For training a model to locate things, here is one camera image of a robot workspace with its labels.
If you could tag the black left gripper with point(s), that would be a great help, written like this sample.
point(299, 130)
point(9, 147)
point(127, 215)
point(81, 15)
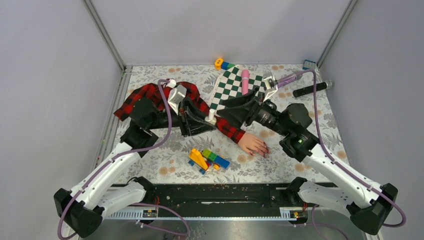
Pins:
point(191, 119)

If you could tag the grey slotted cable duct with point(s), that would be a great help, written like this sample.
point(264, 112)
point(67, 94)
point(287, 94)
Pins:
point(262, 214)

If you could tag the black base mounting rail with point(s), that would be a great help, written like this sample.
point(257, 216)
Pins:
point(211, 196)

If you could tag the green blue toy bricks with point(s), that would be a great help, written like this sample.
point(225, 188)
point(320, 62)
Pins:
point(215, 160)

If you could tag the pink toy microphone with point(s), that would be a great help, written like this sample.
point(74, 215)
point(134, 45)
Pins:
point(245, 76)

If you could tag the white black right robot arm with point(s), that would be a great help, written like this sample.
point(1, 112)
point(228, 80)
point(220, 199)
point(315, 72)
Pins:
point(365, 202)

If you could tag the yellow toy block ramp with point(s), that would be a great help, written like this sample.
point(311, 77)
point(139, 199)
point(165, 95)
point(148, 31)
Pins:
point(196, 159)

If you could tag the mannequin hand with red nails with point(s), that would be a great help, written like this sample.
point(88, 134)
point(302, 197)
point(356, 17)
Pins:
point(252, 145)

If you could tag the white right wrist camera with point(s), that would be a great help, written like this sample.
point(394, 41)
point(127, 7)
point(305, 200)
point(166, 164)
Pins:
point(270, 86)

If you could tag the purple glitter toy microphone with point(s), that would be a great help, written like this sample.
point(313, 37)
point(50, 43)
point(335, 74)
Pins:
point(288, 79)

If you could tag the red black plaid shirt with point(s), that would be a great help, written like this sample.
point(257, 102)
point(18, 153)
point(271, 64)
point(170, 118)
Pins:
point(152, 92)

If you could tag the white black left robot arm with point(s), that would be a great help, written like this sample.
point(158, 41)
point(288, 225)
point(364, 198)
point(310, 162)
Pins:
point(87, 204)

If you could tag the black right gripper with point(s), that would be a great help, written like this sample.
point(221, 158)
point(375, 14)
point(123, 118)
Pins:
point(238, 113)

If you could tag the floral patterned table mat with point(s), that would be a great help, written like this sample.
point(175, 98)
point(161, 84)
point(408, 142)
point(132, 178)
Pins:
point(168, 164)

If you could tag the black toy microphone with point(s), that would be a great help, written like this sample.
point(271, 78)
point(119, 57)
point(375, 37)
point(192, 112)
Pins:
point(310, 89)

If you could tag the white cap nail polish bottle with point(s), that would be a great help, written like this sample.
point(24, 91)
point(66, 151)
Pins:
point(210, 118)

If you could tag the orange blue green block stack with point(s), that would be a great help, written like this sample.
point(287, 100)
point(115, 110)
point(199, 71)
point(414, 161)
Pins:
point(220, 64)

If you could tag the green white checkered board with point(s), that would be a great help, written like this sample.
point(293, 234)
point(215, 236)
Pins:
point(228, 85)

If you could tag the blue toy brick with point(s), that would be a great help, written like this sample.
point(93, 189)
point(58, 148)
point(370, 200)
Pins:
point(309, 65)

